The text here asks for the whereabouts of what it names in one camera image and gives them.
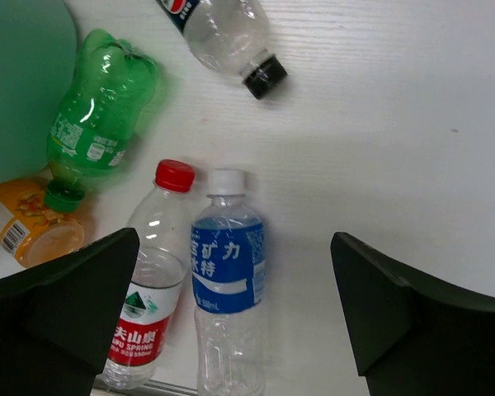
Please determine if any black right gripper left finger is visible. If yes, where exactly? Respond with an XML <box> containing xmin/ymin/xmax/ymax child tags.
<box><xmin>0</xmin><ymin>228</ymin><xmax>139</xmax><ymax>395</ymax></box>

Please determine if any black cap clear bottle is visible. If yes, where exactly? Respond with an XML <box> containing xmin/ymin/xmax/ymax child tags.
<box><xmin>158</xmin><ymin>0</ymin><xmax>287</xmax><ymax>100</ymax></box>

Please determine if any red cap water bottle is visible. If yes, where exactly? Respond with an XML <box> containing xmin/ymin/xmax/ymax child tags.
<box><xmin>101</xmin><ymin>159</ymin><xmax>195</xmax><ymax>389</ymax></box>

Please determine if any green plastic bottle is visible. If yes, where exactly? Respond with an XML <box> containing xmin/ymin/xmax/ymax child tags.
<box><xmin>44</xmin><ymin>29</ymin><xmax>158</xmax><ymax>213</ymax></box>

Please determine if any aluminium table edge rail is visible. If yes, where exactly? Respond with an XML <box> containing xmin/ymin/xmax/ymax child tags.
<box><xmin>92</xmin><ymin>379</ymin><xmax>197</xmax><ymax>396</ymax></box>

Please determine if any orange juice bottle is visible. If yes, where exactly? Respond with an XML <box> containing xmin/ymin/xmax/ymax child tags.
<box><xmin>0</xmin><ymin>179</ymin><xmax>85</xmax><ymax>268</ymax></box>

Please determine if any blue label clear bottle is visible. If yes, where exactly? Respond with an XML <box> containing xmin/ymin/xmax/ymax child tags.
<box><xmin>191</xmin><ymin>168</ymin><xmax>266</xmax><ymax>395</ymax></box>

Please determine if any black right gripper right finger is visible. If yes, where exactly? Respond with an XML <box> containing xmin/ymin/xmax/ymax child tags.
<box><xmin>331</xmin><ymin>232</ymin><xmax>495</xmax><ymax>395</ymax></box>

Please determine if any teal plastic bin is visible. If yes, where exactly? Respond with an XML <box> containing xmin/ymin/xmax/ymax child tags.
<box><xmin>0</xmin><ymin>1</ymin><xmax>78</xmax><ymax>183</ymax></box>

